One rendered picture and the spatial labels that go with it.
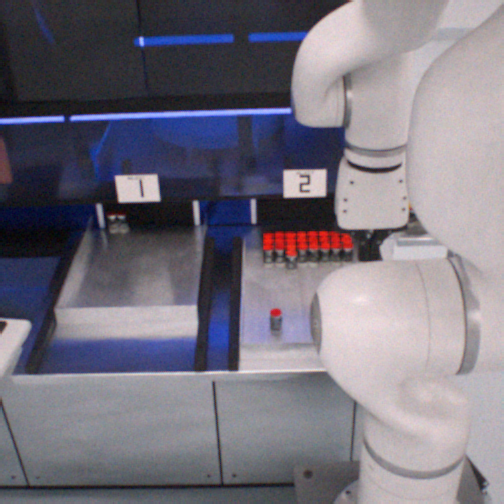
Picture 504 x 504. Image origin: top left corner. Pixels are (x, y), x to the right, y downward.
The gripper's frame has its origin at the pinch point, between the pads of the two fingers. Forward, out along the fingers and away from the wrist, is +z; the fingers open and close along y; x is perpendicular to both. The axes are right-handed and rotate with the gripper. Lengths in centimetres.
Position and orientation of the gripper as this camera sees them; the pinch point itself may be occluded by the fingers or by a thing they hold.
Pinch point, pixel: (368, 253)
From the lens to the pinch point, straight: 104.1
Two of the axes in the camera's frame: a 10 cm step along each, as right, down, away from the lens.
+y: -10.0, 0.3, 0.1
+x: 0.1, 5.4, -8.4
